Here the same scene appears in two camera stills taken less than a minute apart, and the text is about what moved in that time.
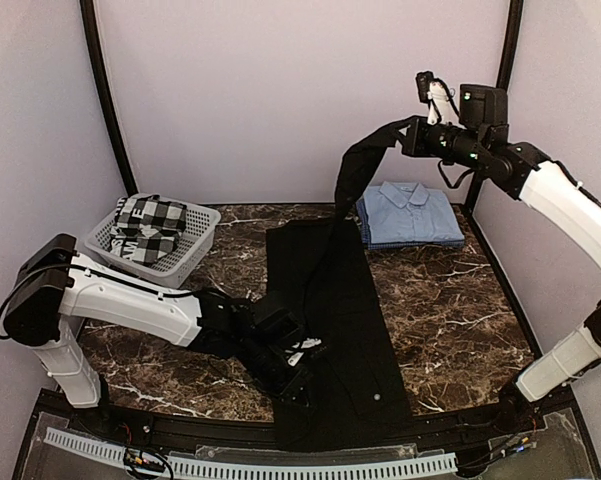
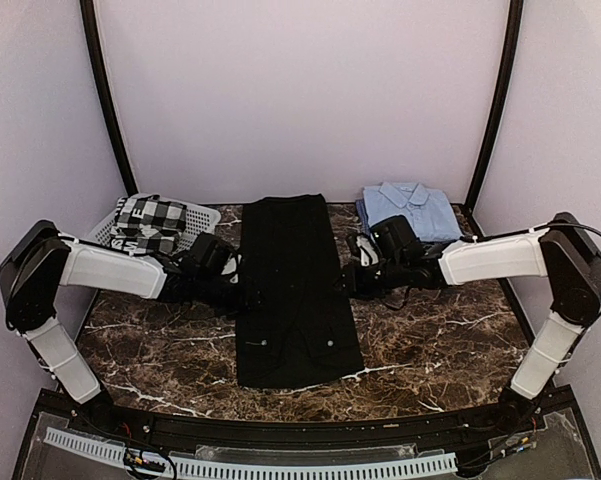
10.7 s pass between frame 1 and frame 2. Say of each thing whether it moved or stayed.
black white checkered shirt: stayed
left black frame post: stayed
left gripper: moved
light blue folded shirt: stayed
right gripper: moved
